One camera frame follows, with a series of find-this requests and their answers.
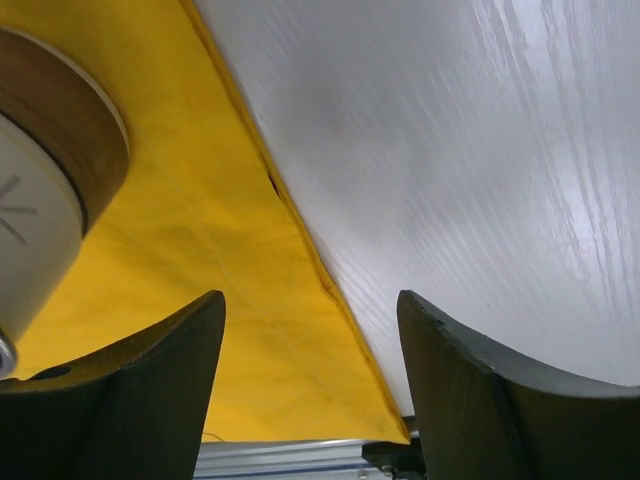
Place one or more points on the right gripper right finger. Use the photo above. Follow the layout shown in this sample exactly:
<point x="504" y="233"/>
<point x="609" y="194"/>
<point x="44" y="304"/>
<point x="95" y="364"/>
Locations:
<point x="485" y="411"/>

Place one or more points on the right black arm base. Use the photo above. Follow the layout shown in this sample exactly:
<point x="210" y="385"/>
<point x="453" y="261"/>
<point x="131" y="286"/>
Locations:
<point x="396" y="461"/>

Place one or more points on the yellow printed cloth mat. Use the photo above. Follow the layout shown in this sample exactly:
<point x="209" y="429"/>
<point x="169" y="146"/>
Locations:
<point x="203" y="208"/>

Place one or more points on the aluminium mounting rail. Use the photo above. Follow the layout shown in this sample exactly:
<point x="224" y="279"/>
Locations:
<point x="310" y="459"/>

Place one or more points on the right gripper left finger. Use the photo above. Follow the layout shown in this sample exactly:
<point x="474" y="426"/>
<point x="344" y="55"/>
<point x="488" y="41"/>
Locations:
<point x="134" y="409"/>

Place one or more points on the white paper cup brown sleeve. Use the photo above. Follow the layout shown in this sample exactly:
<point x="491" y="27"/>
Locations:
<point x="64" y="156"/>

